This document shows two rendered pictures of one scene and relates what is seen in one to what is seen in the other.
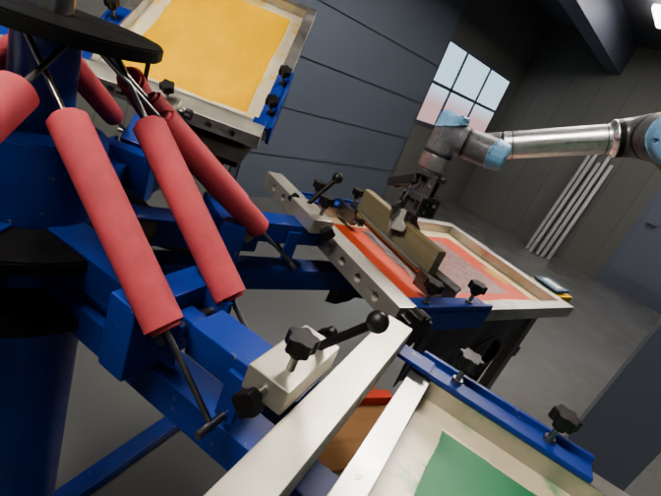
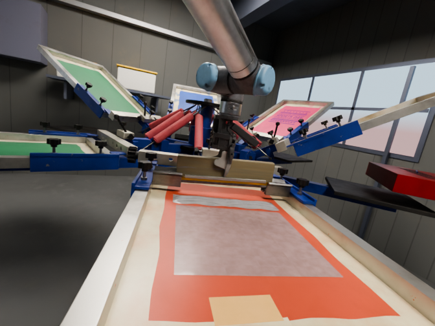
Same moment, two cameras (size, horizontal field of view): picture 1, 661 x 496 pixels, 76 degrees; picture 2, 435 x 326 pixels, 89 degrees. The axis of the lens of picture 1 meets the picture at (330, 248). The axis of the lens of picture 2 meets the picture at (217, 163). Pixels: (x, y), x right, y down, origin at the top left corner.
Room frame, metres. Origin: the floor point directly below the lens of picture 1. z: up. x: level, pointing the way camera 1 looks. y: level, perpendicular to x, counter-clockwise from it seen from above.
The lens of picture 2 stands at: (1.48, -0.87, 1.23)
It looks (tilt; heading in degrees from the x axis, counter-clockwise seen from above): 11 degrees down; 118
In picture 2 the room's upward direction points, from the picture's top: 9 degrees clockwise
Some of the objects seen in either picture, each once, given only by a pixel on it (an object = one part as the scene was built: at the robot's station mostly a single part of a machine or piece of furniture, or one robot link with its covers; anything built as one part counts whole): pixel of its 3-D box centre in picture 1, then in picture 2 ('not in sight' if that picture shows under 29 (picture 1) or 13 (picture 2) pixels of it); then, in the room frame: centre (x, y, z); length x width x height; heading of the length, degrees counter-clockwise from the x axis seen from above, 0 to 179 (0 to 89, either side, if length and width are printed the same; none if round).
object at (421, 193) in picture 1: (422, 192); (224, 132); (1.13, -0.17, 1.18); 0.09 x 0.08 x 0.12; 39
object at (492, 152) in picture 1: (484, 150); (219, 79); (1.13, -0.27, 1.34); 0.11 x 0.11 x 0.08; 80
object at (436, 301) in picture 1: (442, 312); (146, 180); (0.92, -0.31, 0.98); 0.30 x 0.05 x 0.07; 129
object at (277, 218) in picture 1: (284, 228); not in sight; (0.93, 0.12, 1.02); 0.17 x 0.06 x 0.05; 129
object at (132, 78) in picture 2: not in sight; (136, 81); (-1.25, 1.45, 1.57); 0.53 x 0.44 x 0.29; 54
